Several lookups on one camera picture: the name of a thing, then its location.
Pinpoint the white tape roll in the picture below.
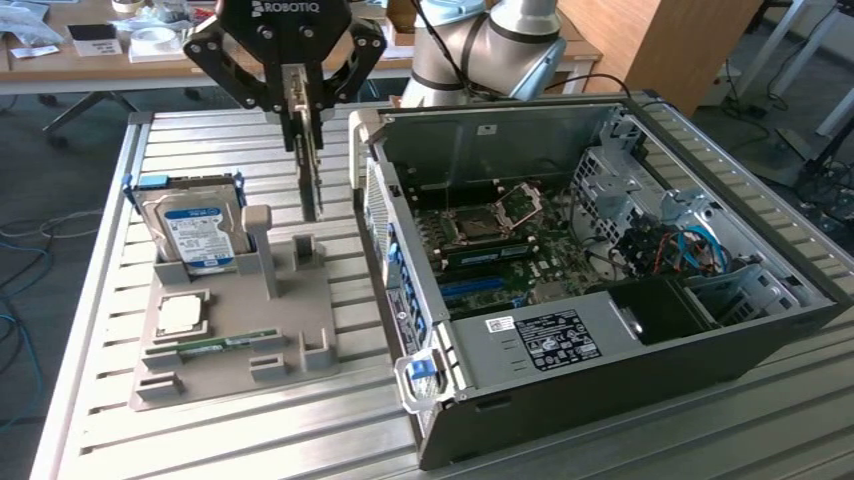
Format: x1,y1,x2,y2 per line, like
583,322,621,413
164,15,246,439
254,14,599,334
128,26,178,52

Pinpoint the flat white box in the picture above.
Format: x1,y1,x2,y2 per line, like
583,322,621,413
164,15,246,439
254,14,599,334
125,41,189,65

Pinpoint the white desk frame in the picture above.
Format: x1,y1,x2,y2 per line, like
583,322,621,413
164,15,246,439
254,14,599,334
731,0,854,137

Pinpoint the grey printed parts rack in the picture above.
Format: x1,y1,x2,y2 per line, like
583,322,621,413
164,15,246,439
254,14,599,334
125,203,342,413

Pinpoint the black and white card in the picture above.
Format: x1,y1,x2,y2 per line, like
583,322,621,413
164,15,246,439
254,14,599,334
65,23,125,58

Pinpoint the wooden desk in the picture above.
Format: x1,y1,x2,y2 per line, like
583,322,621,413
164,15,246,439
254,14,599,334
0,0,603,97

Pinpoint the hard disk with blue label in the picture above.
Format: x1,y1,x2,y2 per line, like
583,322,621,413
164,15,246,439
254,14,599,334
121,168,249,277

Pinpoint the green RAM stick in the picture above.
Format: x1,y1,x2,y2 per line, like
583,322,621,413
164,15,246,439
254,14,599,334
144,328,281,355

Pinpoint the white floor cable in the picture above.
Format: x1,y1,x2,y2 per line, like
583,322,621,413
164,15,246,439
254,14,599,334
0,206,106,242

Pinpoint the blue expansion slot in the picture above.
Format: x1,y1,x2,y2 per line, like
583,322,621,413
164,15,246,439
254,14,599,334
437,275,507,300

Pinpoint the RAM stick with white label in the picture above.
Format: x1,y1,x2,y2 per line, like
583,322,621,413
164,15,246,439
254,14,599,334
441,241,536,267

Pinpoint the green motherboard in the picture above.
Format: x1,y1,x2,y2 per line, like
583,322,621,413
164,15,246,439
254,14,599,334
397,189,619,322

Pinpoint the wooden cabinet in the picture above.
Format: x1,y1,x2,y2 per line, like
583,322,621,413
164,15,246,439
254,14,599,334
555,0,767,117

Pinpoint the metal socket cover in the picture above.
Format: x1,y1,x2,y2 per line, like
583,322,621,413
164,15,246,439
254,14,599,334
491,181,543,232

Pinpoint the red and black wire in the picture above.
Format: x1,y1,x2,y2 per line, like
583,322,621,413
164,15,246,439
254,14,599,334
648,231,683,275

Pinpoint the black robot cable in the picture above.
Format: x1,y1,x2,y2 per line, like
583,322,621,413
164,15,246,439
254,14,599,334
541,73,636,100

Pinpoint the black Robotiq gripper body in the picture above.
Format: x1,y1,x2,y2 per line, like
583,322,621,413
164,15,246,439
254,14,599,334
218,0,353,67

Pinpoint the silver CPU chip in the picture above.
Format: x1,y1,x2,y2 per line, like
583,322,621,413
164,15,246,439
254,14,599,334
154,294,205,337

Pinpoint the CPU socket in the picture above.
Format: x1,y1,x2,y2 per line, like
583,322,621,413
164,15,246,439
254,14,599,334
450,206,516,247

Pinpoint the graphics card with metal bracket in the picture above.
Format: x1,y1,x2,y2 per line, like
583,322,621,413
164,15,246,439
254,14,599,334
281,64,329,224

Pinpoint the open black PC case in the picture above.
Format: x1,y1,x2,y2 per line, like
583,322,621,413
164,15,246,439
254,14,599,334
346,89,854,472

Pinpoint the blue case latch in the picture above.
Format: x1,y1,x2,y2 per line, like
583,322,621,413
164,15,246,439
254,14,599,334
405,359,436,390

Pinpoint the blue floor cable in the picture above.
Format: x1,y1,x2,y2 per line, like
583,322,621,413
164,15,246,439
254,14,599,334
0,238,53,432

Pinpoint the grey power supply unit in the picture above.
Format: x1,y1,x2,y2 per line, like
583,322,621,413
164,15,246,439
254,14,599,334
448,291,645,392

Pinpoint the blue wire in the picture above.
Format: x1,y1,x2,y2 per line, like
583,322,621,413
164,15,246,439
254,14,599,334
675,226,733,276

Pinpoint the clear plastic bag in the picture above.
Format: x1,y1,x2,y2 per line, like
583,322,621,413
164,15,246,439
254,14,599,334
0,3,65,49

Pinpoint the metal disk bay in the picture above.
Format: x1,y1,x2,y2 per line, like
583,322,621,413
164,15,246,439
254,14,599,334
568,144,669,242

